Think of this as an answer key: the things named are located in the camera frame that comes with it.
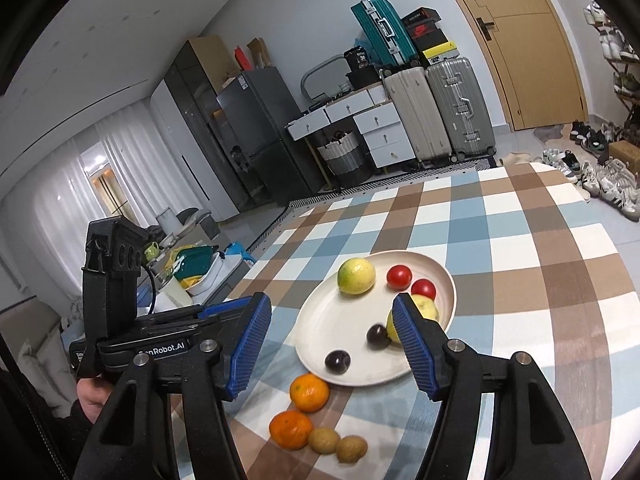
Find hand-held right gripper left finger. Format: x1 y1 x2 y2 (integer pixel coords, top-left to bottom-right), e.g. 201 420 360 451
75 291 273 480

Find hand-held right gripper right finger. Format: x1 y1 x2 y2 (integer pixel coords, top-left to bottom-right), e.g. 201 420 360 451
391 294 593 480

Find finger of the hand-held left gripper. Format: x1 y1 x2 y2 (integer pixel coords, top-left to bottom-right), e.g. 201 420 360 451
150 296 256 323
135 317 240 341

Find green yellow citrus fruit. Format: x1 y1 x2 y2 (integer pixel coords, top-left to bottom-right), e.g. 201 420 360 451
337 257 376 295
386 294 441 345

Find dark plum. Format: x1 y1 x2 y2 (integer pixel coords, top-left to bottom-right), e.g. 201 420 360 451
366 324 392 350
325 351 352 376

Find cream round plate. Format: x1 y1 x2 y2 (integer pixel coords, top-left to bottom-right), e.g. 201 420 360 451
293 251 457 387

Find orange tangerine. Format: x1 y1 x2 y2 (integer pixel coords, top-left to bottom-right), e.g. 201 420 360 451
269 410 314 450
290 373 331 413

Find small brown round fruit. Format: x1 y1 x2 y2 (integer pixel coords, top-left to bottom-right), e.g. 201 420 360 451
335 435 368 464
307 426 342 455

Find person's left forearm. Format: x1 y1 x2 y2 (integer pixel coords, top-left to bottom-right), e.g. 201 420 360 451
0 360 103 480

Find person's left hand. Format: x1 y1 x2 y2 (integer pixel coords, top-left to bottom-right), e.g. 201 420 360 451
75 376 119 425

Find white basin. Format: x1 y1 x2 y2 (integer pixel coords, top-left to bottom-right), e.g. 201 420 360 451
187 252 251 306

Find green pouch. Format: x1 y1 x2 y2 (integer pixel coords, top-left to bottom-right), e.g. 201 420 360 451
172 245 221 281

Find yellow bag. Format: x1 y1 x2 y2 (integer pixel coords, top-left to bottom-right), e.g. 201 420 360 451
165 250 191 281

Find white cylinder appliance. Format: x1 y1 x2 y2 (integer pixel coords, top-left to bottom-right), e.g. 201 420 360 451
156 208 181 238

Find dotted rug with striped border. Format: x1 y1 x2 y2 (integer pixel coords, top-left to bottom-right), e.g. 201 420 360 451
247 157 493 256

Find beige sofa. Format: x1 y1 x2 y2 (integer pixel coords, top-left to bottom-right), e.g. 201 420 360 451
0 300 76 411

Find white curtain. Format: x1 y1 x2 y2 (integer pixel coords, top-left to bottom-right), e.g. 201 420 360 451
0 102 201 306

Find checked tablecloth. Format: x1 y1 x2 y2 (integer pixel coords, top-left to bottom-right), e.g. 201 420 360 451
170 161 631 480

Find dark glass cabinet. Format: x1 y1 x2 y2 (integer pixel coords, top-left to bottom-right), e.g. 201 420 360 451
163 40 256 213

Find grey refrigerator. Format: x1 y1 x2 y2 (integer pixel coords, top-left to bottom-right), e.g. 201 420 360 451
216 66 326 206

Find woven laundry basket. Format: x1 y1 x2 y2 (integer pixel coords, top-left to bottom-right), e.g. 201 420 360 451
316 130 371 187

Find white drawer cabinet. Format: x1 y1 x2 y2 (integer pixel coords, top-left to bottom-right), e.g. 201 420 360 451
352 105 416 168

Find beige slippers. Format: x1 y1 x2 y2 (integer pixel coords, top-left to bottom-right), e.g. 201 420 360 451
497 150 536 167

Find beige suitcase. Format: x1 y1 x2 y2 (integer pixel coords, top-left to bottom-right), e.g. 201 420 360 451
384 66 453 163

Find white desk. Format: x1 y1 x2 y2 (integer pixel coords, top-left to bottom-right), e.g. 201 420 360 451
286 85 396 171

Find silver suitcase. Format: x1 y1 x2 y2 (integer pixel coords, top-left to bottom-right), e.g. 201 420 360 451
425 56 497 158

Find large cardboard box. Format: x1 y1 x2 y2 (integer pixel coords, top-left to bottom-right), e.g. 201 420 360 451
189 35 241 91

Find pile of sneakers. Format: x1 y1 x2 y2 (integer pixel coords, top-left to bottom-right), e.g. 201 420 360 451
542 120 640 221

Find grey fluffy mat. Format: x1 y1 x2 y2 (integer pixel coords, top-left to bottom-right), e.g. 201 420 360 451
532 122 581 146

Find brown paper bag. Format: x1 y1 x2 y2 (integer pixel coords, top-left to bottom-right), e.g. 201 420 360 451
247 37 273 68

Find black storage box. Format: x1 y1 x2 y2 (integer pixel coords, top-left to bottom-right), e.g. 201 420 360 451
346 67 383 88

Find black bag with white label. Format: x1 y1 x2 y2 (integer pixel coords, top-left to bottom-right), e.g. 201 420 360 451
344 46 373 72

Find small cardboard box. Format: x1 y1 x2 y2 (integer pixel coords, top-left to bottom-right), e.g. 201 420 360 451
607 140 640 163

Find yellow and black box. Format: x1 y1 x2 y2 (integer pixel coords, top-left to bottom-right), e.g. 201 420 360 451
420 40 458 66

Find plain black shoe box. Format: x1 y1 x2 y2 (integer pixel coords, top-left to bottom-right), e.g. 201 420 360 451
415 30 448 51

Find wooden door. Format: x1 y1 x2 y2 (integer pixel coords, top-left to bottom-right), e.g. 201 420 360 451
432 0 588 131

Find green suitcase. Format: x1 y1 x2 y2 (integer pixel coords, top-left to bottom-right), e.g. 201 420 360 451
350 0 421 68

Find wooden shoe rack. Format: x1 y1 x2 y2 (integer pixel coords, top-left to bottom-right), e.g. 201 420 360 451
597 35 640 141

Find black shoe box orange trim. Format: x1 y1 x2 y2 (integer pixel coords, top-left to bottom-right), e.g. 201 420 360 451
401 7 441 26

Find rows of shelved shoes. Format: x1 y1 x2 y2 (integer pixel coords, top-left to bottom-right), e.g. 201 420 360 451
585 0 640 106

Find black cable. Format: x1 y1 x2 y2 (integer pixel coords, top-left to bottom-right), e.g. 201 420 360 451
141 261 158 313

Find grey oval frame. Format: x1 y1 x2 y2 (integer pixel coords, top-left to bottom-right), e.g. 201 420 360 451
300 55 351 103

